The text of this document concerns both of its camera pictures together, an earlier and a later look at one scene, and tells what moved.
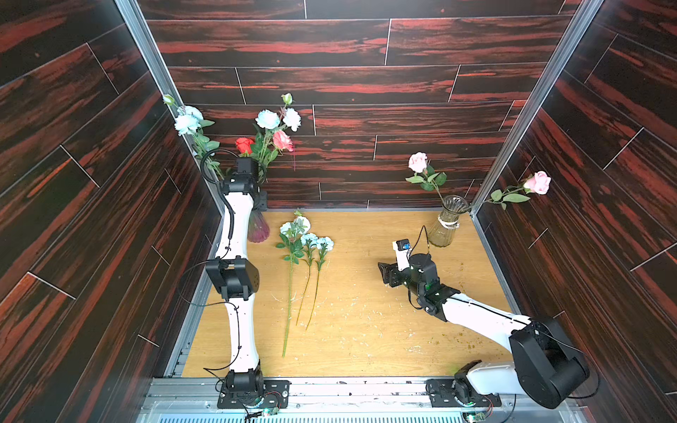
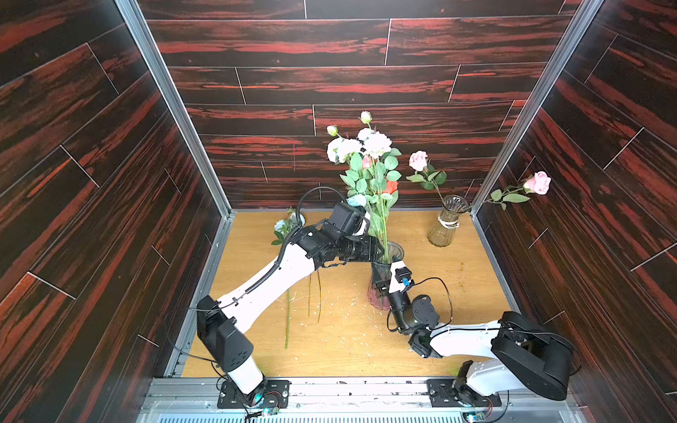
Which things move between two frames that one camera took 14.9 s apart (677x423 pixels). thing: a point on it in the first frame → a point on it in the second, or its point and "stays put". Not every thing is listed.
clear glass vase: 443,228 stays put
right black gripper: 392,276 → 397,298
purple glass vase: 258,227 → 393,251
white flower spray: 189,122 → 344,150
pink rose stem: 424,174 stays put
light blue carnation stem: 323,249 → 320,305
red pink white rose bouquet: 271,137 → 375,173
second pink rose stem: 538,183 stays put
